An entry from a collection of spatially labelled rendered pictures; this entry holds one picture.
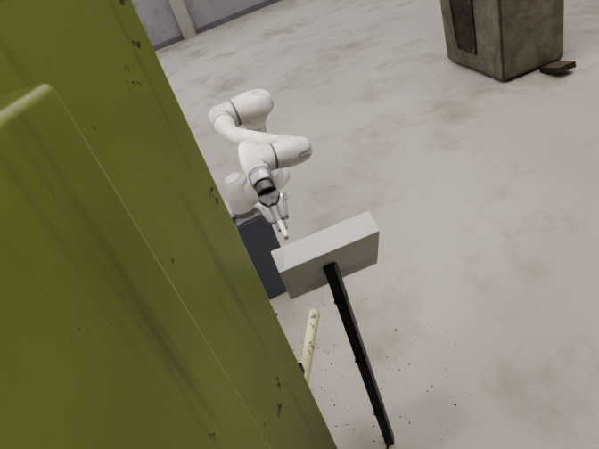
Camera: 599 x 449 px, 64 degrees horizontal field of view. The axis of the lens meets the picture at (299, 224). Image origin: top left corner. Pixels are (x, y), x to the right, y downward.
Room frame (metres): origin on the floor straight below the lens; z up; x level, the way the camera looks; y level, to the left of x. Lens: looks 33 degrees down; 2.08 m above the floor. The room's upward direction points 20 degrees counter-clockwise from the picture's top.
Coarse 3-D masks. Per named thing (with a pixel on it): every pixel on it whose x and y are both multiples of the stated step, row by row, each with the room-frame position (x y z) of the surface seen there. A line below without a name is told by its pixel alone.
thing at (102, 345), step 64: (0, 128) 0.53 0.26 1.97; (64, 128) 0.60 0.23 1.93; (0, 192) 0.48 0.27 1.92; (64, 192) 0.55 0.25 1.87; (0, 256) 0.44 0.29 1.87; (64, 256) 0.50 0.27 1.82; (128, 256) 0.58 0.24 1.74; (0, 320) 0.40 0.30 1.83; (64, 320) 0.45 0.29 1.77; (128, 320) 0.52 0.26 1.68; (192, 320) 0.62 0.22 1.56; (0, 384) 0.36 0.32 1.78; (64, 384) 0.40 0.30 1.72; (128, 384) 0.46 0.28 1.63; (192, 384) 0.55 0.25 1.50; (0, 448) 0.32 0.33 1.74; (64, 448) 0.36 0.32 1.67; (128, 448) 0.41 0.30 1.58; (192, 448) 0.48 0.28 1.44; (256, 448) 0.59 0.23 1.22
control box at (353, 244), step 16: (336, 224) 1.26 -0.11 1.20; (352, 224) 1.24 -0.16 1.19; (368, 224) 1.23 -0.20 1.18; (304, 240) 1.24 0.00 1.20; (320, 240) 1.23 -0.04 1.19; (336, 240) 1.21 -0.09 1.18; (352, 240) 1.20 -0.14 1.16; (368, 240) 1.21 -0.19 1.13; (272, 256) 1.23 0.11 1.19; (288, 256) 1.21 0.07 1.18; (304, 256) 1.20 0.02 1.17; (320, 256) 1.19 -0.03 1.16; (336, 256) 1.22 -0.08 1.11; (352, 256) 1.25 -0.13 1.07; (368, 256) 1.28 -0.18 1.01; (288, 272) 1.19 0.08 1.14; (304, 272) 1.22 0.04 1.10; (320, 272) 1.25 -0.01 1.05; (352, 272) 1.32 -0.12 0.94; (288, 288) 1.25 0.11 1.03; (304, 288) 1.29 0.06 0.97
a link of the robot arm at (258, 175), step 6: (258, 168) 1.64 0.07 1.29; (264, 168) 1.64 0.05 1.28; (252, 174) 1.64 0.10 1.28; (258, 174) 1.62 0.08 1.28; (264, 174) 1.62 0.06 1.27; (270, 174) 1.63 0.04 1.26; (252, 180) 1.62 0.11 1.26; (258, 180) 1.60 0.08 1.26; (264, 180) 1.61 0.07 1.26; (252, 186) 1.64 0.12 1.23
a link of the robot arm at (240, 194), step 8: (232, 176) 2.54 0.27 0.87; (240, 176) 2.52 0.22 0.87; (224, 184) 2.55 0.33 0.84; (232, 184) 2.48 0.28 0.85; (240, 184) 2.48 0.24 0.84; (248, 184) 2.49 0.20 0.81; (232, 192) 2.47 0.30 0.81; (240, 192) 2.47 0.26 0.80; (248, 192) 2.47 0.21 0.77; (256, 192) 2.48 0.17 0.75; (232, 200) 2.48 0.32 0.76; (240, 200) 2.46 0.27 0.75; (248, 200) 2.47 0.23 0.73; (256, 200) 2.49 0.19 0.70; (232, 208) 2.50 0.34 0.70; (240, 208) 2.47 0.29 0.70; (248, 208) 2.47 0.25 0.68
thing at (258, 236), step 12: (240, 228) 2.43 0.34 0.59; (252, 228) 2.44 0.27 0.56; (264, 228) 2.45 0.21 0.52; (252, 240) 2.44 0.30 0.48; (264, 240) 2.45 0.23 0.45; (276, 240) 2.46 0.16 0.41; (252, 252) 2.43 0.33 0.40; (264, 252) 2.44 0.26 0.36; (252, 264) 2.52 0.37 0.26; (264, 264) 2.44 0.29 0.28; (264, 276) 2.43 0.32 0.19; (276, 276) 2.45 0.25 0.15; (264, 288) 2.43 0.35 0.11; (276, 288) 2.44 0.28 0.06
